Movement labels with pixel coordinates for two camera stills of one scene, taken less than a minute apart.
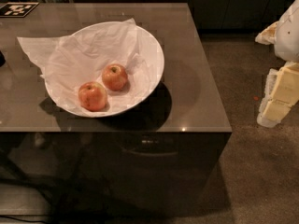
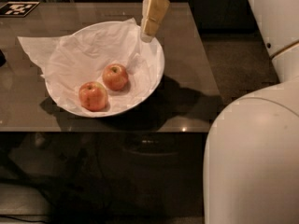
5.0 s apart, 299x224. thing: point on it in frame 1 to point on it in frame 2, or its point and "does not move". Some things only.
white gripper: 289,35 to 155,11
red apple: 92,96 does not move
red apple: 114,77 does not move
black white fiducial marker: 17,9 does not move
